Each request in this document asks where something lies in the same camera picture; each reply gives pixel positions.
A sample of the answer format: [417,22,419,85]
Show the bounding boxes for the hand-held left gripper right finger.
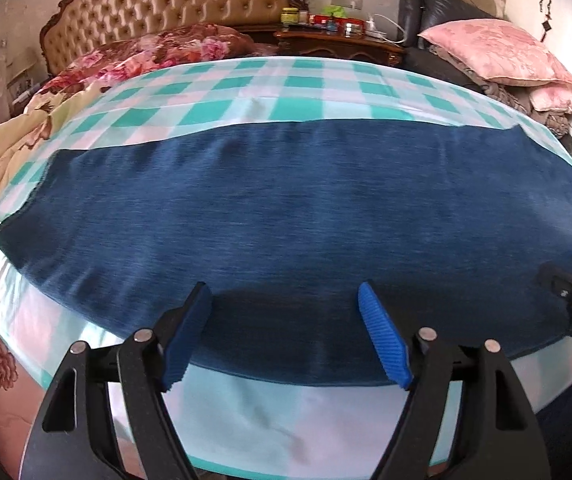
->
[357,281,552,480]

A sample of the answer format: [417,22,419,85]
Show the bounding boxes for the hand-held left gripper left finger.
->
[26,282,214,480]

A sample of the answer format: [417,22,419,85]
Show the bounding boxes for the blue denim pants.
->
[0,121,572,388]

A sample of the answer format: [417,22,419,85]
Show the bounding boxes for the small pink pillow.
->
[528,81,572,118]

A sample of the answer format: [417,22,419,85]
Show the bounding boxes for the large pink pillow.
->
[417,19,572,87]

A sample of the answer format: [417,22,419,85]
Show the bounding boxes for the white wardrobe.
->
[506,0,572,181]

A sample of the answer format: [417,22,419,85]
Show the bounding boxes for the green white checked tablecloth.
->
[0,55,572,480]

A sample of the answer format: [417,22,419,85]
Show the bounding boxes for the black leather armchair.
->
[398,0,572,156]

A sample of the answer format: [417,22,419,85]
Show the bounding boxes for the red floral blanket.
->
[31,22,277,111]

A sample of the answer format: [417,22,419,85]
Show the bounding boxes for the dark wooden nightstand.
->
[243,22,409,68]

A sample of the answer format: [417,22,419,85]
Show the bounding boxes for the white charger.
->
[363,15,389,40]

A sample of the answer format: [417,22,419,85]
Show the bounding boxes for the tufted leather carved headboard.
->
[40,0,317,78]

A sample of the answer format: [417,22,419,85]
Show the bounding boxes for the white cable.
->
[371,12,407,43]

